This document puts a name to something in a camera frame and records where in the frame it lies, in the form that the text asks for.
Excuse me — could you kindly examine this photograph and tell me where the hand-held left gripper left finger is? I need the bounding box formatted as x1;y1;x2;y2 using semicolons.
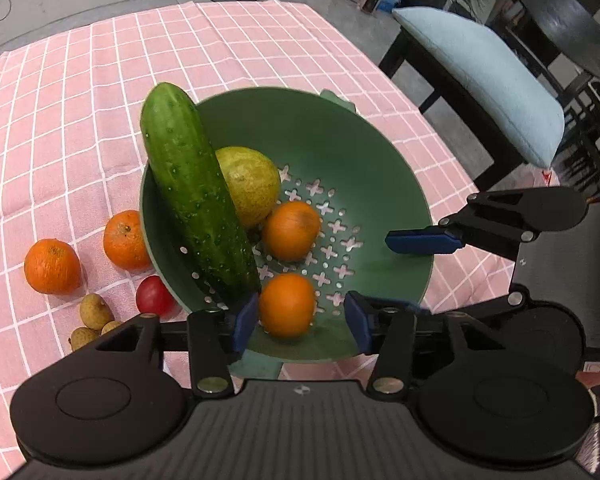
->
65;292;261;397

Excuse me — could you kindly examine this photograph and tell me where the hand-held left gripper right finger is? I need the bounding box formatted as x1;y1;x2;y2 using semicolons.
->
344;290;512;395

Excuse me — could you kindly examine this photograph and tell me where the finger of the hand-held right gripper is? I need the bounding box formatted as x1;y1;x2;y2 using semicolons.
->
385;186;588;262
375;285;588;376

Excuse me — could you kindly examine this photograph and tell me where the orange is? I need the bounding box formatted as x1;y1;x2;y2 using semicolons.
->
103;210;152;271
258;273;316;339
24;239;83;295
261;201;322;262

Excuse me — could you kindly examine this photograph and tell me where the green plastic colander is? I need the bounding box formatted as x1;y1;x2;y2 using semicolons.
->
139;87;435;381

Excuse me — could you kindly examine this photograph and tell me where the red cherry tomato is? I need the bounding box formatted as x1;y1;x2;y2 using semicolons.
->
135;275;177;319

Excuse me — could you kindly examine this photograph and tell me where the yellow-green pear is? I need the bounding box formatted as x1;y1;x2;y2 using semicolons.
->
215;146;282;229

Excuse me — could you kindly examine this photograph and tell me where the green cucumber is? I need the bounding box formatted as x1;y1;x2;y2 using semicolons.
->
140;82;263;307

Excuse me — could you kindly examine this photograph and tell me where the black wooden chair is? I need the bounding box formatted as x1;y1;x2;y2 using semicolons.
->
378;10;600;203

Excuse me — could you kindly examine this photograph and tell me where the light blue seat cushion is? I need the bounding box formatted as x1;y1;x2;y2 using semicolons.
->
392;7;566;170

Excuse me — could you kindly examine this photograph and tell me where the black round table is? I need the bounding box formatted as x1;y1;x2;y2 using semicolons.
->
511;0;600;82

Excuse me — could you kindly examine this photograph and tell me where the pink checked tablecloth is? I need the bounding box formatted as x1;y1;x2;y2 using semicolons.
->
0;0;519;480

